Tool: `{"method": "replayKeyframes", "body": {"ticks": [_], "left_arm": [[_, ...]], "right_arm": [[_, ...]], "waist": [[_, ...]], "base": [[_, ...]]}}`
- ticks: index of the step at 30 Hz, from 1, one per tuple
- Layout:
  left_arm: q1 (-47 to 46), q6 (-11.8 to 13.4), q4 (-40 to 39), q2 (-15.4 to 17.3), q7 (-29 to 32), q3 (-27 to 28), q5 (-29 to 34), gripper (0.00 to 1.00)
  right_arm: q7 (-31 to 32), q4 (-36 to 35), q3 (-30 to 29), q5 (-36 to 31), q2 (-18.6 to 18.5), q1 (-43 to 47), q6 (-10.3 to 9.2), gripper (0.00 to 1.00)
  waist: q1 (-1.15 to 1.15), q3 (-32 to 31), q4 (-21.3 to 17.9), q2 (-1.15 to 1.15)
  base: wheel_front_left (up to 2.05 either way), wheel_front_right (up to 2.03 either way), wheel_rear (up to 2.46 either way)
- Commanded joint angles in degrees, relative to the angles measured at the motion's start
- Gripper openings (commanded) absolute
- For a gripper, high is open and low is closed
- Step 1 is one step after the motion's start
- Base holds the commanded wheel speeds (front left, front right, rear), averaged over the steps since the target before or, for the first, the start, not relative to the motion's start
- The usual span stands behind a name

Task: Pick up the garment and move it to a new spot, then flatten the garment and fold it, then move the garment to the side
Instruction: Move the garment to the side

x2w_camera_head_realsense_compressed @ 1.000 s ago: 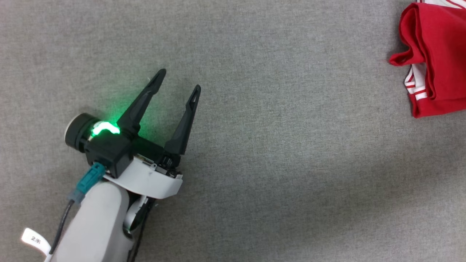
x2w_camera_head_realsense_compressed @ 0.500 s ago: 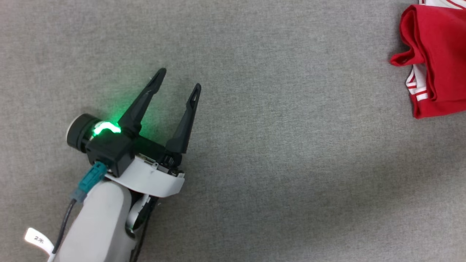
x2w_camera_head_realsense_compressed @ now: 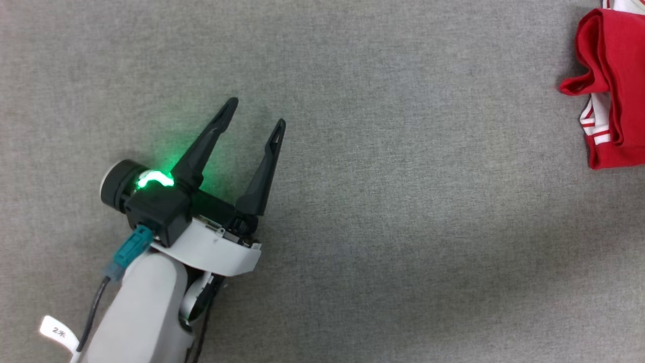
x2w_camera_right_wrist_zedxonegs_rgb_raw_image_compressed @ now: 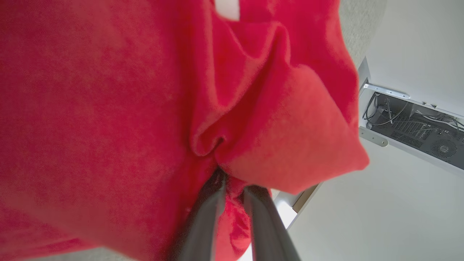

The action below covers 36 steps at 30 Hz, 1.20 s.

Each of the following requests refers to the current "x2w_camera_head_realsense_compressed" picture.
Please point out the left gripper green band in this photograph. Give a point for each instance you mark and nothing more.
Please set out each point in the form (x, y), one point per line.
(216, 247)

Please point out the red and white jersey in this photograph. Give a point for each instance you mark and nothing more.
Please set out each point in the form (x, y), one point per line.
(625, 75)

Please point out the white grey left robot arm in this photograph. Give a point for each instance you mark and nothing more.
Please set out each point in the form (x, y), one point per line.
(141, 302)

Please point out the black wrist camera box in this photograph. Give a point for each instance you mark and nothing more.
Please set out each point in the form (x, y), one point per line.
(161, 212)

